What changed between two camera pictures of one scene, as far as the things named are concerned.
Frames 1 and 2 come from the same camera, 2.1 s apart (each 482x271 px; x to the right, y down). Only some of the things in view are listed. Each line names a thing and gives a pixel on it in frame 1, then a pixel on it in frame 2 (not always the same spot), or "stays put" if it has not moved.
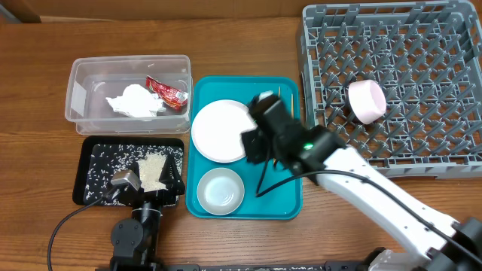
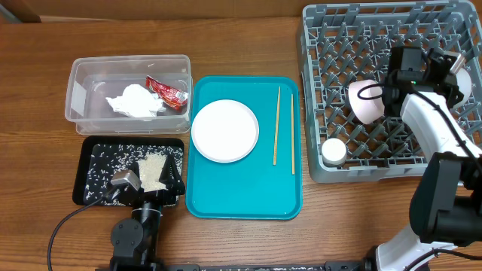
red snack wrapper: (173, 98) stays put
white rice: (145, 162) stays put
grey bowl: (220, 191) → (465, 85)
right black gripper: (252, 141) → (451, 89)
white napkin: (138, 102) stays put
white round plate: (217, 129) stays put
